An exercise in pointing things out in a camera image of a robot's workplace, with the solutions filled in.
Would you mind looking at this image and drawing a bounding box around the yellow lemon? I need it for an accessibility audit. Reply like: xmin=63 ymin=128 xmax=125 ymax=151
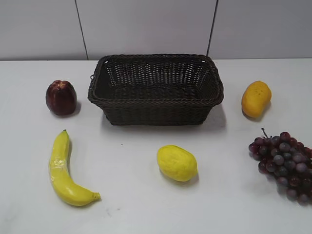
xmin=156 ymin=145 xmax=198 ymax=182

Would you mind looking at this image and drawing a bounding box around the black woven basket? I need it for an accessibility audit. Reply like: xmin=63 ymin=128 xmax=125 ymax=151
xmin=88 ymin=54 xmax=224 ymax=126

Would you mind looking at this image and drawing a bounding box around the dark red apple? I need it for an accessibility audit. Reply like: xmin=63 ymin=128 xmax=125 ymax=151
xmin=45 ymin=80 xmax=77 ymax=116

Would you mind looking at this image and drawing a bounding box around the orange yellow mango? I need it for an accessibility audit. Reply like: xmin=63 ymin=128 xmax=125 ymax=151
xmin=241 ymin=81 xmax=272 ymax=118

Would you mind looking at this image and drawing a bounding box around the yellow banana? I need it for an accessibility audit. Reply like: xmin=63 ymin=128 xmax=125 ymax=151
xmin=48 ymin=130 xmax=101 ymax=207

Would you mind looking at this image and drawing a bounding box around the purple grape bunch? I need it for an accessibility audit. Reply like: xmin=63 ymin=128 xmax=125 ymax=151
xmin=248 ymin=128 xmax=312 ymax=205

